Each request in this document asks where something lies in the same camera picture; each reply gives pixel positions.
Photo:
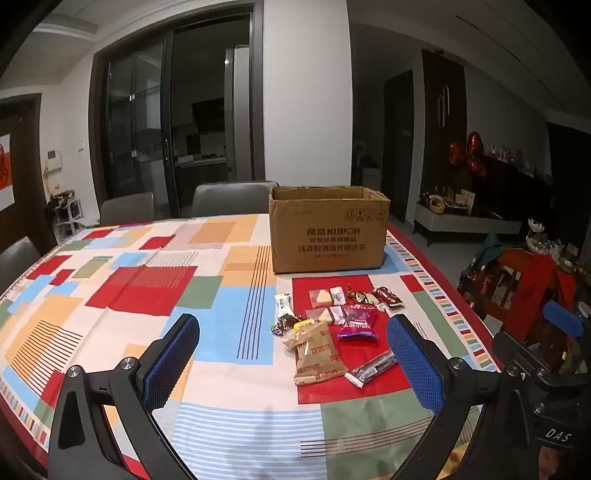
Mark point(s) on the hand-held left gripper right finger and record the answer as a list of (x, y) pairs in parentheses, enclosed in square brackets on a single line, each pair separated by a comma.
[(415, 364)]

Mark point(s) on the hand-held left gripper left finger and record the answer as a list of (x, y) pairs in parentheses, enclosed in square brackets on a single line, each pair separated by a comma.
[(171, 360)]

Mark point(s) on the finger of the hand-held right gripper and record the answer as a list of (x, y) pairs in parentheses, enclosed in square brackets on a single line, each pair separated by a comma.
[(563, 319), (521, 353)]

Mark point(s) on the long black stick packet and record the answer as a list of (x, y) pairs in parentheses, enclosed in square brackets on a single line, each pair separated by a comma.
[(371, 367)]

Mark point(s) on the magenta snack packet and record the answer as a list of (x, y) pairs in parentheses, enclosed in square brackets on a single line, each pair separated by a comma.
[(358, 330)]

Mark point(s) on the dark red snack packet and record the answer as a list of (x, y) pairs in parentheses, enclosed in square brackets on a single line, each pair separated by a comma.
[(388, 297)]

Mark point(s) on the pink snack packet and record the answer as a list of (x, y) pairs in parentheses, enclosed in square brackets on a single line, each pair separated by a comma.
[(360, 314)]

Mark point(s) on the green white candy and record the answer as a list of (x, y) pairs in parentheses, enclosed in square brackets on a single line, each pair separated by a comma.
[(371, 298)]

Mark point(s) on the gold red candy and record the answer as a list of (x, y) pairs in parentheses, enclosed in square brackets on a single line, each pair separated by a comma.
[(354, 291)]

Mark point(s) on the brown bread packet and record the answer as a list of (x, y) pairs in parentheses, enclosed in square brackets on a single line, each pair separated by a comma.
[(318, 362), (307, 337)]

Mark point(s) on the clear cake wedge packet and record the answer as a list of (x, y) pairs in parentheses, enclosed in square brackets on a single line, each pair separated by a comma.
[(323, 296), (325, 315)]

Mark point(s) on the purple candy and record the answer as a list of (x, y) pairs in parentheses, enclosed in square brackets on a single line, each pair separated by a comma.
[(282, 325)]

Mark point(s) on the yellow egg snack packet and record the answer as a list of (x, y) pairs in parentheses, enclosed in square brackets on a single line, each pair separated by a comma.
[(304, 323)]

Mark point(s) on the white snack bar packet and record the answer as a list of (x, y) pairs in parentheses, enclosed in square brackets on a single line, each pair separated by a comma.
[(282, 303)]

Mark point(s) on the brown cardboard box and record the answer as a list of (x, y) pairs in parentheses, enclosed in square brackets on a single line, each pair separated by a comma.
[(323, 240)]

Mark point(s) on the red wooden chair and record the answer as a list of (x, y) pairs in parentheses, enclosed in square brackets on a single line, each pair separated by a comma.
[(521, 286)]

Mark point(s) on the colourful patchwork tablecloth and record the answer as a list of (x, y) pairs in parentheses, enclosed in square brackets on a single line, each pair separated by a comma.
[(138, 286)]

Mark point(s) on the white swan ornament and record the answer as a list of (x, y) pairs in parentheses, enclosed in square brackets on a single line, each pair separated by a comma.
[(536, 236)]

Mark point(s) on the green cloth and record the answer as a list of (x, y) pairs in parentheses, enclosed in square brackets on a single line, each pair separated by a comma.
[(489, 249)]

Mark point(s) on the white low bench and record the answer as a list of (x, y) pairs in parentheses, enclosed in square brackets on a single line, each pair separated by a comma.
[(461, 224)]

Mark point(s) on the black sideboard cabinet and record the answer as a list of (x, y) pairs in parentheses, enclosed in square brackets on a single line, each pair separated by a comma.
[(517, 184)]

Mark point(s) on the grey dining chair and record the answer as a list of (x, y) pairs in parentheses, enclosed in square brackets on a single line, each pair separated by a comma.
[(231, 199), (18, 263), (127, 208)]

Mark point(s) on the white shoe rack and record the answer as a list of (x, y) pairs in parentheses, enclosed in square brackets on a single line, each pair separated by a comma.
[(67, 214)]

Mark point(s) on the red foil balloon bunch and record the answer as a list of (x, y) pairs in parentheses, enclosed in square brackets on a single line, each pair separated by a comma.
[(471, 152)]

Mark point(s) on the brown entrance door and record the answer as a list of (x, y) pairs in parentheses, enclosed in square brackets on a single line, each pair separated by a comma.
[(27, 161)]

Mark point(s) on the dark sliding glass door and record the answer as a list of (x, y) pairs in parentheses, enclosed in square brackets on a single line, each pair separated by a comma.
[(138, 115)]

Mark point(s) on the red door poster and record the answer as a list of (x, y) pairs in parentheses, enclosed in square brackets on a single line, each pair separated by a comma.
[(5, 175)]

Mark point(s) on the silver refrigerator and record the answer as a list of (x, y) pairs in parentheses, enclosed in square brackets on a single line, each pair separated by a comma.
[(238, 115)]

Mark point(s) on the white wall intercom panel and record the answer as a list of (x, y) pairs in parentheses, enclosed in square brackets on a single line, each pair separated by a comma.
[(54, 160)]

